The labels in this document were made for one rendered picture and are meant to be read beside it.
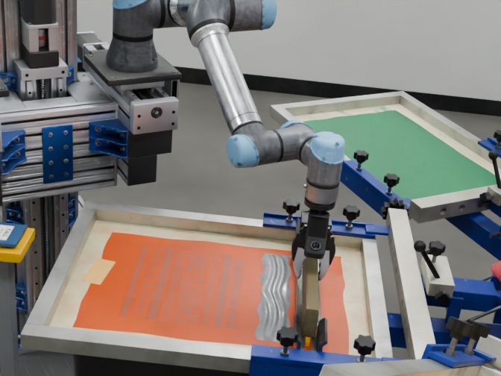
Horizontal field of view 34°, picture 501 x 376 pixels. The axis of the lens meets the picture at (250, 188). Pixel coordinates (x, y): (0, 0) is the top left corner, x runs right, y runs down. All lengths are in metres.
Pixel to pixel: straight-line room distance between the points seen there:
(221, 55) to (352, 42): 3.83
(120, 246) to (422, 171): 1.06
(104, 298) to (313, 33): 3.97
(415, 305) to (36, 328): 0.83
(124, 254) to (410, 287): 0.71
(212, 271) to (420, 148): 1.08
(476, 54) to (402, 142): 3.00
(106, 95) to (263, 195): 2.09
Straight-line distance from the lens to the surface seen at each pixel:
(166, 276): 2.05
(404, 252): 2.11
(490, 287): 2.05
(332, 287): 2.08
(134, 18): 2.39
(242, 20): 2.05
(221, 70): 1.92
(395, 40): 5.76
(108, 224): 2.25
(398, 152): 2.84
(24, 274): 2.85
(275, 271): 2.09
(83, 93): 2.51
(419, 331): 1.84
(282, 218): 2.24
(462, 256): 4.23
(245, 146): 1.82
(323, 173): 1.83
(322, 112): 3.06
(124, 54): 2.43
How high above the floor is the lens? 2.11
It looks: 28 degrees down
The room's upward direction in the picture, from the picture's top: 6 degrees clockwise
